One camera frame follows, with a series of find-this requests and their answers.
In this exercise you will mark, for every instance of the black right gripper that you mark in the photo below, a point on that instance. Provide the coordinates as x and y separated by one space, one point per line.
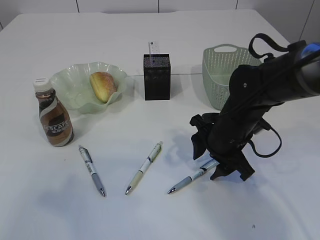
224 135

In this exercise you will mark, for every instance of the clear plastic ruler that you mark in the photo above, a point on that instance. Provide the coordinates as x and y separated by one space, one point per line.
154 50

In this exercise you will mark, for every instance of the sugared bread roll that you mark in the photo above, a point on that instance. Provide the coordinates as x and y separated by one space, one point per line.
103 85

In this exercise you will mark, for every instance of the brown Nescafe coffee bottle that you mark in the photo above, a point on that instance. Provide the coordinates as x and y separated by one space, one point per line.
53 116

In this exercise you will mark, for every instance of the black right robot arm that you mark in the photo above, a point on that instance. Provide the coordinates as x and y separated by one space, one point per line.
253 91

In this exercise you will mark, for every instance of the blue grip ballpoint pen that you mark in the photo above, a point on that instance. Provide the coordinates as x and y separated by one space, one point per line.
190 178

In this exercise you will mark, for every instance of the cream grip ballpoint pen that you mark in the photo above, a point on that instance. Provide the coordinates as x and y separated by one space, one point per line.
144 167

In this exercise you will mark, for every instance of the green woven plastic basket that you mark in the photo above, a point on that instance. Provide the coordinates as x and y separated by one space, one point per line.
218 63

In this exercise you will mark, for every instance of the black mesh pen holder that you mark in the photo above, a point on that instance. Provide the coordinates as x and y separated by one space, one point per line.
157 77

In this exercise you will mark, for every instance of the grey grip ballpoint pen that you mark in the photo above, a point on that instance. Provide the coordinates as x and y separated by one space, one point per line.
92 170

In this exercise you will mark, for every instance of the green wavy glass plate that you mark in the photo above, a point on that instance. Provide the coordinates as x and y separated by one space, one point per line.
74 90

